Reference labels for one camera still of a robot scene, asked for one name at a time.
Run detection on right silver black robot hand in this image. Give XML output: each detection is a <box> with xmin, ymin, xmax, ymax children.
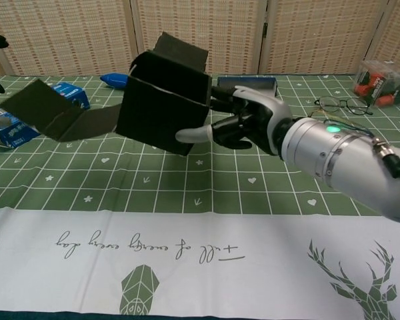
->
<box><xmin>175</xmin><ymin>85</ymin><xmax>294</xmax><ymax>157</ymax></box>

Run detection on black foldable paper box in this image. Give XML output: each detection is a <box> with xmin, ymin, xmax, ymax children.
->
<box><xmin>0</xmin><ymin>31</ymin><xmax>211</xmax><ymax>157</ymax></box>

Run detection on blue cookie package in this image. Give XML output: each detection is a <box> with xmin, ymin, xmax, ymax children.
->
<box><xmin>0</xmin><ymin>81</ymin><xmax>90</xmax><ymax>151</ymax></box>

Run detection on clear jar with red items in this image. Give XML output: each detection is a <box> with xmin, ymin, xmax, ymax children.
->
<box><xmin>353</xmin><ymin>59</ymin><xmax>400</xmax><ymax>107</ymax></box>

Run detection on green checked tablecloth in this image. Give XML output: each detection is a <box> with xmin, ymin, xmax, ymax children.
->
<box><xmin>0</xmin><ymin>73</ymin><xmax>400</xmax><ymax>320</ymax></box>

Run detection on blue foil snack packet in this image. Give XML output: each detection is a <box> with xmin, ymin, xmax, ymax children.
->
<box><xmin>99</xmin><ymin>73</ymin><xmax>129</xmax><ymax>89</ymax></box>

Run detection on thin black frame eyeglasses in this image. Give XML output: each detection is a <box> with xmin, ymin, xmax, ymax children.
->
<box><xmin>311</xmin><ymin>95</ymin><xmax>373</xmax><ymax>117</ymax></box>

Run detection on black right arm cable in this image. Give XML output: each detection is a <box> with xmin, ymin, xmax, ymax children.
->
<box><xmin>369</xmin><ymin>138</ymin><xmax>400</xmax><ymax>179</ymax></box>

